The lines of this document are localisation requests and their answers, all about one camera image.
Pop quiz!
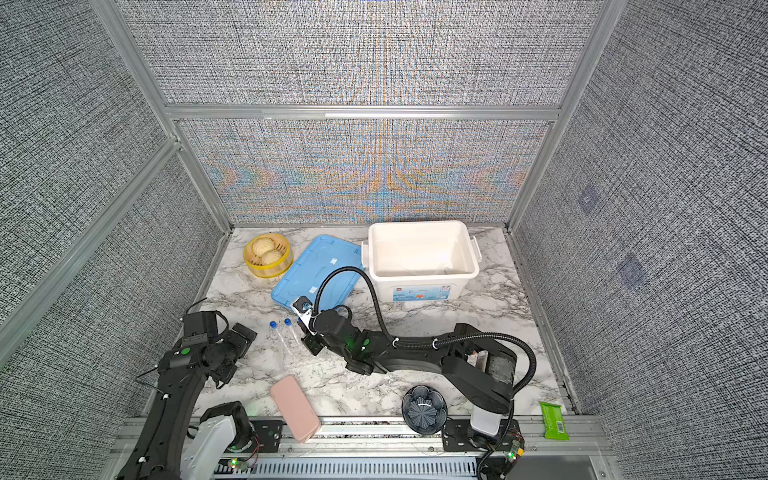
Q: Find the black flower-shaped dish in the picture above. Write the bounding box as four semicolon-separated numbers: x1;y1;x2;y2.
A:
401;385;448;435

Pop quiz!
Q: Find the back steamed bun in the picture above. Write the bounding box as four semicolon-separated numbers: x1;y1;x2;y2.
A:
251;237;275;257

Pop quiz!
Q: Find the blue plastic box lid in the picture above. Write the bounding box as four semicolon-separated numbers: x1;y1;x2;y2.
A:
271;235;363;311

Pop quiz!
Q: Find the yellow bamboo steamer basket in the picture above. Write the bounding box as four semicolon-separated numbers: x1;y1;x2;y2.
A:
243;233;294;279

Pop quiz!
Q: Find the white plastic storage box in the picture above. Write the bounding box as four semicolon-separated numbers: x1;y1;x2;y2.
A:
361;220;483;303

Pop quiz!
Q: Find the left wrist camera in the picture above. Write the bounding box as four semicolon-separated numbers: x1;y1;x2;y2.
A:
182;311;219;338

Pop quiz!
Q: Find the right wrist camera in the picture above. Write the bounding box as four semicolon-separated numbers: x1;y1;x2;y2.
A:
291;296;315;335

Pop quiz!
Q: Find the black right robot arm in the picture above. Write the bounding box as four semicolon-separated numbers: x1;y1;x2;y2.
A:
300;306;537;414

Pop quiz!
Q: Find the clear plastic test tube rack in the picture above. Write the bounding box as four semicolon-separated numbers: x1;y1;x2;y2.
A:
267;324;317;368

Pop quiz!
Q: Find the green wipes packet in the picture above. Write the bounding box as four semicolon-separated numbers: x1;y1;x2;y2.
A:
539;402;570;441

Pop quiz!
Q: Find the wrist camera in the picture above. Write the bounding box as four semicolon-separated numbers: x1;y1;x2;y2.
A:
291;296;315;335
182;311;219;338

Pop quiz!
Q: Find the front steamed bun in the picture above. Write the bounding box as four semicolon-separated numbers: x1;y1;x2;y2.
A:
260;249;284;267

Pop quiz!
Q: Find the steamed bun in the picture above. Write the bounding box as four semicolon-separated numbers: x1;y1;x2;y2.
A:
251;237;275;257
260;249;284;267

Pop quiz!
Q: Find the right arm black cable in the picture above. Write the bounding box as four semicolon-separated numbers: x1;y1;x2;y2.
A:
311;266;538;457

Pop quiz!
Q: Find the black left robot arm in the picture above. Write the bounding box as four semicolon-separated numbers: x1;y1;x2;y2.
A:
116;312;257;479

